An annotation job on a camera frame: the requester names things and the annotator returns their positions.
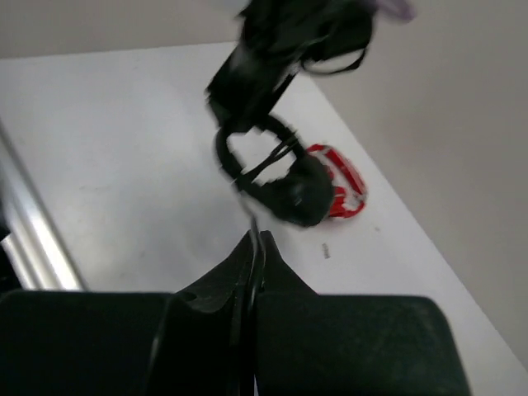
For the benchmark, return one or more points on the black headset with microphone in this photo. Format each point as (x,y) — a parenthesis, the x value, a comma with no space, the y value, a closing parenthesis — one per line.
(303,197)

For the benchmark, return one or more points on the red over-ear headphones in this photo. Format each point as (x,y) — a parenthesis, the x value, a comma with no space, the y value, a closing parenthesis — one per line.
(350,190)

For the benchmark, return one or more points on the small grey label scrap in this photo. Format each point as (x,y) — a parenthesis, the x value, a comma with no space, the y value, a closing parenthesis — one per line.
(326,251)

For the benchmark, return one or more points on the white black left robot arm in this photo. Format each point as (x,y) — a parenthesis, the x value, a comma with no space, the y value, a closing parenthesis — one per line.
(309,31)

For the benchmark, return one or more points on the aluminium table edge rail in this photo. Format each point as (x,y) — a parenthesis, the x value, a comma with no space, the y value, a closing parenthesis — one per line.
(41,260)

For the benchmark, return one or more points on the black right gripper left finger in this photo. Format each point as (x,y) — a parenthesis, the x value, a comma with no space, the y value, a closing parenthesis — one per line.
(193,342)

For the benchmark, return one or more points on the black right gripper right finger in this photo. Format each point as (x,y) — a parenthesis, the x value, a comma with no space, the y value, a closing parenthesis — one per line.
(350,342)

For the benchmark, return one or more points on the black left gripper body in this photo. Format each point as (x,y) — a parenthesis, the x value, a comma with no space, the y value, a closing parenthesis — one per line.
(247,86)

